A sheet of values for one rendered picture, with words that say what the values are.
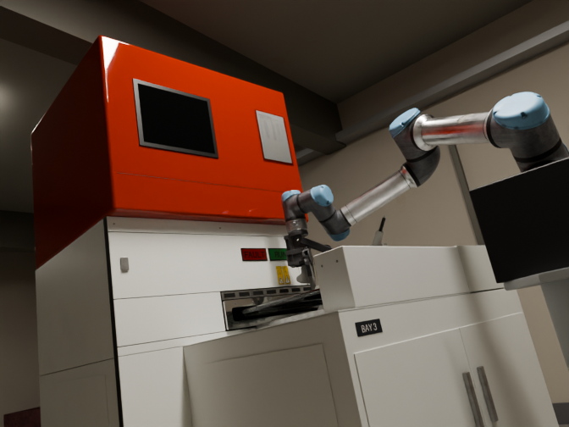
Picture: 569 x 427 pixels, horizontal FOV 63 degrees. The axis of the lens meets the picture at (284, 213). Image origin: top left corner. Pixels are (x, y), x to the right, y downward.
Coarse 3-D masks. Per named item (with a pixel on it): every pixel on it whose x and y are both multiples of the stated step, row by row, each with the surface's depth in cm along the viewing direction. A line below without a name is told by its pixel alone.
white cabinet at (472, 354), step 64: (320, 320) 100; (384, 320) 106; (448, 320) 124; (512, 320) 151; (192, 384) 134; (256, 384) 113; (320, 384) 98; (384, 384) 98; (448, 384) 114; (512, 384) 137
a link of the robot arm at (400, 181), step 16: (432, 160) 155; (400, 176) 160; (416, 176) 157; (368, 192) 163; (384, 192) 160; (400, 192) 161; (352, 208) 163; (368, 208) 162; (336, 224) 164; (352, 224) 165; (336, 240) 167
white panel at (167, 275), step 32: (128, 224) 139; (160, 224) 147; (192, 224) 155; (224, 224) 164; (256, 224) 174; (128, 256) 136; (160, 256) 143; (192, 256) 151; (224, 256) 160; (128, 288) 133; (160, 288) 140; (192, 288) 147; (224, 288) 155; (256, 288) 165; (128, 320) 130; (160, 320) 136; (192, 320) 144; (128, 352) 127
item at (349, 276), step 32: (320, 256) 109; (352, 256) 105; (384, 256) 114; (416, 256) 124; (448, 256) 136; (320, 288) 108; (352, 288) 102; (384, 288) 110; (416, 288) 119; (448, 288) 130
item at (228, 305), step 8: (280, 296) 170; (288, 296) 172; (224, 304) 152; (232, 304) 154; (240, 304) 156; (248, 304) 158; (256, 304) 161; (224, 312) 152; (304, 312) 175; (224, 320) 152; (232, 320) 152; (240, 320) 154; (248, 320) 156; (256, 320) 159; (264, 320) 161; (272, 320) 163; (232, 328) 151; (240, 328) 154
